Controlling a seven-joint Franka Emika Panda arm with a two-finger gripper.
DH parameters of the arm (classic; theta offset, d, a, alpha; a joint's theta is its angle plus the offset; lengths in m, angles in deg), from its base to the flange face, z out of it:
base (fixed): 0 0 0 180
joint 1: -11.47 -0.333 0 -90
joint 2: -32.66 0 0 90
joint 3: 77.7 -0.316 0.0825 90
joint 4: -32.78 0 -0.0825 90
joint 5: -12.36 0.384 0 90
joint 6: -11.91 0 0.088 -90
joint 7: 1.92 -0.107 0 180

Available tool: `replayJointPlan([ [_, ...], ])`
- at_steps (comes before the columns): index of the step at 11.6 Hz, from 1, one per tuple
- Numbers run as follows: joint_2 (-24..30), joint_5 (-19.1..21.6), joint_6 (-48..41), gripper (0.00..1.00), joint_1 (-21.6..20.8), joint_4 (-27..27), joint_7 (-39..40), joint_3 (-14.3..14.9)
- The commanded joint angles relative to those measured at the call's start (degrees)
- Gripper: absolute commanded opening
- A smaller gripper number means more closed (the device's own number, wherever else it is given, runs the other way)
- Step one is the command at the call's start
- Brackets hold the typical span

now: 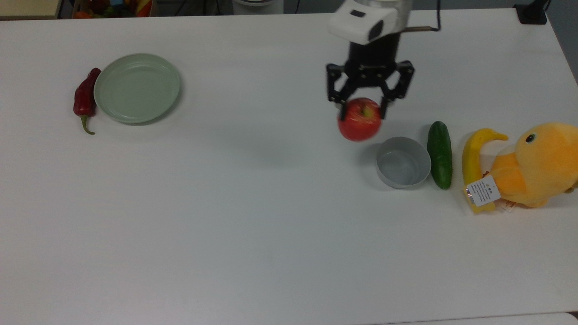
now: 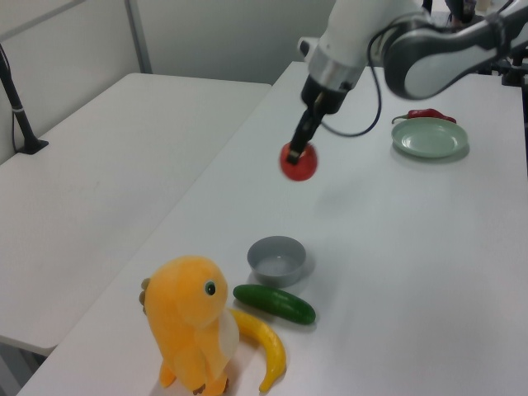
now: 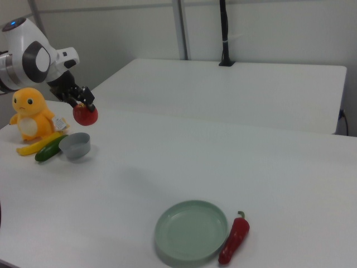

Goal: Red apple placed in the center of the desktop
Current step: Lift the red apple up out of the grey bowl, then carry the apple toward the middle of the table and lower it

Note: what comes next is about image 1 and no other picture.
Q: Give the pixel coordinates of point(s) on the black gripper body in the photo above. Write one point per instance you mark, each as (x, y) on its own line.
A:
(372, 61)

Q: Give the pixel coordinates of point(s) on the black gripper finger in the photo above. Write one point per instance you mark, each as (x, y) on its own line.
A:
(337, 83)
(399, 81)

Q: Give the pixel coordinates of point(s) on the red apple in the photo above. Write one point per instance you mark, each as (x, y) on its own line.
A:
(359, 122)

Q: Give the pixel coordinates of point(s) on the small grey bowl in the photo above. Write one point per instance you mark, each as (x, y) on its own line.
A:
(403, 163)

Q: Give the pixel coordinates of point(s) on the green cucumber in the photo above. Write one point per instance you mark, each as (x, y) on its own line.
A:
(440, 155)

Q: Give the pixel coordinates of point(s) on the yellow banana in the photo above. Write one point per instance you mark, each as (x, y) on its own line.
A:
(474, 158)

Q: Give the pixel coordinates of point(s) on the black stand base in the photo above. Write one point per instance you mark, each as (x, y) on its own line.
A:
(532, 13)

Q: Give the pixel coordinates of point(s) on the orange plush bird toy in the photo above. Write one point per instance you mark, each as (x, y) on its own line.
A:
(542, 167)

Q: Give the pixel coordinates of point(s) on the pale green plate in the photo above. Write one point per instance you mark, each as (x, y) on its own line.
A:
(137, 88)

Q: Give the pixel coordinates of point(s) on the basket of toy fruit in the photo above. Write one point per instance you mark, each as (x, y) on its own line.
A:
(113, 6)

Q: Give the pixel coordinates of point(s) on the red chili pepper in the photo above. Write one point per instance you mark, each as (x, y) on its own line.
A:
(86, 97)

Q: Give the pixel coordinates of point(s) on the wooden board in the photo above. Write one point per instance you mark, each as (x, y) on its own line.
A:
(29, 8)

